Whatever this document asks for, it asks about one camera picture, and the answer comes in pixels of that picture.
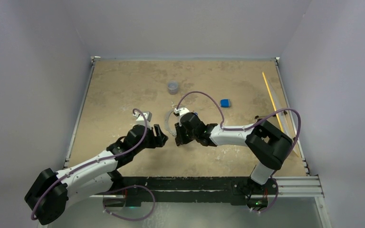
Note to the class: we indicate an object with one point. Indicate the small grey cup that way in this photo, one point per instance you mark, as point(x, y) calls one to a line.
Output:
point(173, 87)

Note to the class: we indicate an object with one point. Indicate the blue eraser block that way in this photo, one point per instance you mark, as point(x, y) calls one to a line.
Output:
point(225, 103)

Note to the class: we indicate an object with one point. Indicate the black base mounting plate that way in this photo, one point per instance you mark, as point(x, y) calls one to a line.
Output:
point(237, 191)

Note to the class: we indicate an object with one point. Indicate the yellow wooden stick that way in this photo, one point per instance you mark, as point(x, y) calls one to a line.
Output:
point(272, 100)

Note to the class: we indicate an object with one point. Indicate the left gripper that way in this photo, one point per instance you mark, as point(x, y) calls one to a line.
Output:
point(158, 140)

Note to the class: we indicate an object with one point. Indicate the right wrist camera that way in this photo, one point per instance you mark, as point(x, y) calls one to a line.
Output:
point(179, 112)

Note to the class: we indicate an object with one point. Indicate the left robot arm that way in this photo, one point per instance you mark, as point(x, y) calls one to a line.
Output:
point(54, 191)

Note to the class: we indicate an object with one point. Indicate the metal key organizer plate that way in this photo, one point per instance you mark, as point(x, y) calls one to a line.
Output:
point(166, 123)

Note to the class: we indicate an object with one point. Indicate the black wire stand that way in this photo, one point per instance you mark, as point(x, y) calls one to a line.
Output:
point(275, 118)

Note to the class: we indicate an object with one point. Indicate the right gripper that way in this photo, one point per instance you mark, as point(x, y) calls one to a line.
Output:
point(180, 137)

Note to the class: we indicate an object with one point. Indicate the aluminium frame rail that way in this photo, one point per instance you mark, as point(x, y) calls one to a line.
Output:
point(290, 187)

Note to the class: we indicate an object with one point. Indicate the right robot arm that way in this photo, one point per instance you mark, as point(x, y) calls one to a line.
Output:
point(269, 144)

